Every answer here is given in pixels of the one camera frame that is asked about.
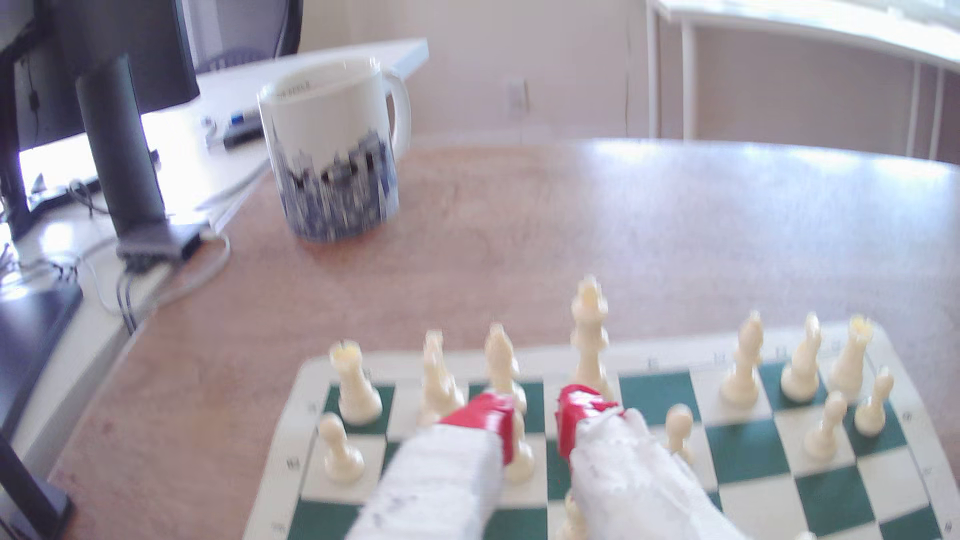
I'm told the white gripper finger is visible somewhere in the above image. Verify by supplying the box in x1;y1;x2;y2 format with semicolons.
556;384;751;540
345;390;519;540

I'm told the white pawn chess piece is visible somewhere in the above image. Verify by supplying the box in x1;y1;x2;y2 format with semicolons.
804;390;849;461
664;403;696;466
504;408;536;483
558;491;590;540
855;367;895;438
317;412;366;483

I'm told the white knight chess piece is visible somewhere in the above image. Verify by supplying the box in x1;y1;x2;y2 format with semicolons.
418;330;466;425
780;312;823;403

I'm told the white rook chess piece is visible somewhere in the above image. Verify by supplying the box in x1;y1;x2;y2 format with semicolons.
328;339;384;426
828;315;876;402

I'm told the green and cream chess mat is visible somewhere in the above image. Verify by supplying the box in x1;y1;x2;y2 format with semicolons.
241;321;960;540

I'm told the white bishop chess piece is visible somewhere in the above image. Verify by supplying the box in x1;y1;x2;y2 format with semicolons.
483;322;528;415
720;310;766;408

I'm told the white king chess piece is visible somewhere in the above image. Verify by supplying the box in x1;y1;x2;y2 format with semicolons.
570;274;618;402

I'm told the empty skyline print mug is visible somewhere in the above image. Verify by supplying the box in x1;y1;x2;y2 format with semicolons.
257;57;413;243

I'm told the black marker pen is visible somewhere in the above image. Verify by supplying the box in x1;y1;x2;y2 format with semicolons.
217;120;266;151

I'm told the black stand foot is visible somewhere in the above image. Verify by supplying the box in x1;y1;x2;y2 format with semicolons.
0;435;76;540

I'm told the black flat pad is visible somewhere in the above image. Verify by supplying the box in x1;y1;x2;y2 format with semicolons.
0;281;85;438

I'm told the white desk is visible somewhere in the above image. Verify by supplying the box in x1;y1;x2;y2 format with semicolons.
0;37;431;481

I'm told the grey monitor stand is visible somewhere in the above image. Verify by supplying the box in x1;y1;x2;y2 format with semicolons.
75;54;211;273

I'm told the white side table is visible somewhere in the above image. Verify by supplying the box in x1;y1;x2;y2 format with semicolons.
646;0;960;162

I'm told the dark mesh office chair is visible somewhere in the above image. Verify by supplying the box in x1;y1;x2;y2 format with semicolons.
180;0;305;75

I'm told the black computer monitor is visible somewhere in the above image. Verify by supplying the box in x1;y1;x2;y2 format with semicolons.
0;0;201;241

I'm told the grey cable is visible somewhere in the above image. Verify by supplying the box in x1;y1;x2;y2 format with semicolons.
78;232;234;316

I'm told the thin black cable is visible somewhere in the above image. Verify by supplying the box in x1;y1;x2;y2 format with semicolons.
114;266;162;336

